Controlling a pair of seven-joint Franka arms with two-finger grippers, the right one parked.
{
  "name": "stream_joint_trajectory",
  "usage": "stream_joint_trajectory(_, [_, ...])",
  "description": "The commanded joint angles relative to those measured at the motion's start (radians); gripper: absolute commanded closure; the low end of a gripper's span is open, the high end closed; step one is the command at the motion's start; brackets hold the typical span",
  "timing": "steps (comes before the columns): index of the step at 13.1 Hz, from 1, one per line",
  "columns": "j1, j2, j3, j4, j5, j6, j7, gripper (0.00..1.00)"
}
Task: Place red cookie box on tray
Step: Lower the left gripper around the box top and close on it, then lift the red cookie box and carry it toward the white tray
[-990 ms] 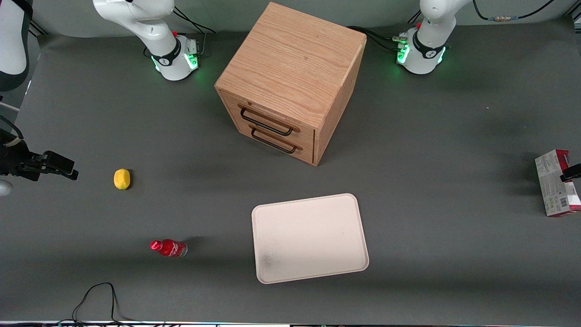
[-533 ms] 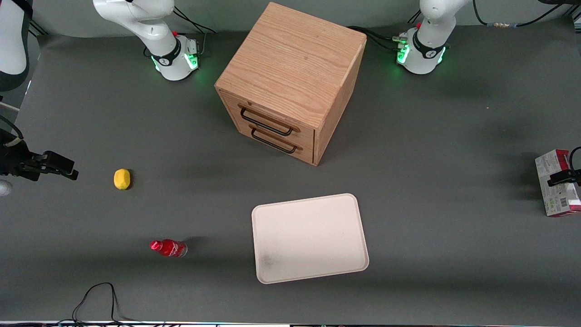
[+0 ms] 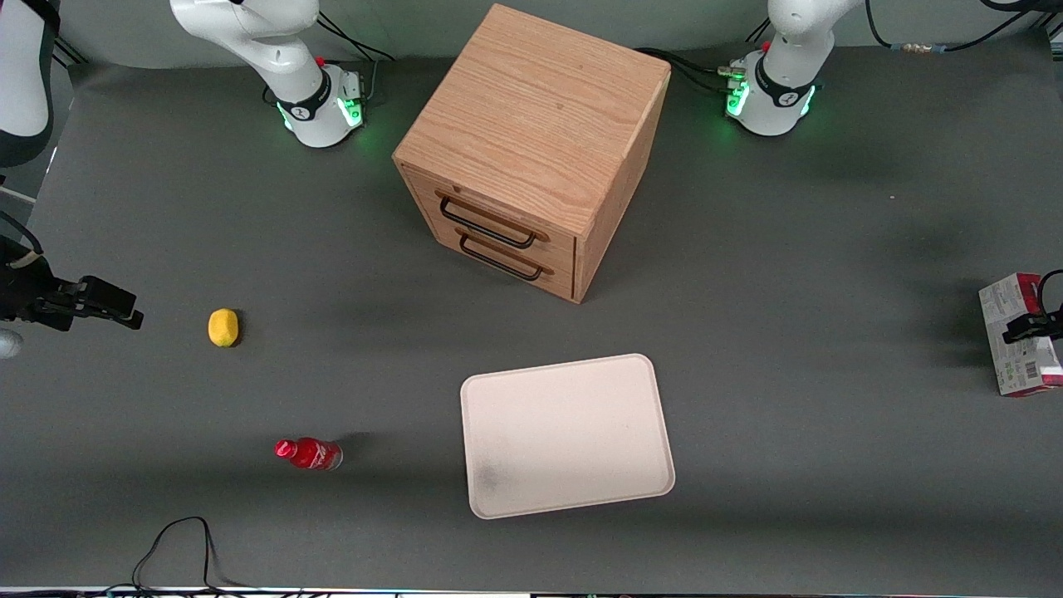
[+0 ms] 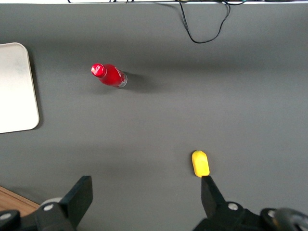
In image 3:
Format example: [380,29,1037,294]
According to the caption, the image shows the black cable with metal connector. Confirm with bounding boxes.
[864,0,1063,56]

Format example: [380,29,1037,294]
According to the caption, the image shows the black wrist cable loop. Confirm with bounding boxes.
[1036,268,1063,318]

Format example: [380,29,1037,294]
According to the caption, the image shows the white rectangular plastic tray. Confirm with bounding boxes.
[460,353,676,521]

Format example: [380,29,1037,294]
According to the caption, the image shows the yellow lemon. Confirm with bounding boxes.
[208,308,240,348]

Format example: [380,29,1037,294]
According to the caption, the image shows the black left arm base cables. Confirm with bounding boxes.
[635,25,777,96]

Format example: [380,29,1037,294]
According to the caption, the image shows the thin black looped cable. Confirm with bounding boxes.
[104,516,250,596]

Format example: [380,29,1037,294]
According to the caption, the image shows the red soda bottle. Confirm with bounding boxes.
[274,437,344,473]

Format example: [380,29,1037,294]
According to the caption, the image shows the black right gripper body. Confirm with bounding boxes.
[0,237,86,329]

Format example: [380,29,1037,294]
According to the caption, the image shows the black wire drawer handle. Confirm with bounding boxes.
[456,229,556,282]
[437,191,551,250]

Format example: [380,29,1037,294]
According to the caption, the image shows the black arm base cables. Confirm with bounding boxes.
[635,25,777,96]
[314,10,396,107]

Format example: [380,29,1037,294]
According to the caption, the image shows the wooden two-drawer cabinet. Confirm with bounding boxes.
[392,3,672,305]

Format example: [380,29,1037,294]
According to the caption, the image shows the red tartan cookie box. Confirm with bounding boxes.
[977,272,1063,398]

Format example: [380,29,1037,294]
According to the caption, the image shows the black right arm base cables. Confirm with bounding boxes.
[314,10,396,107]

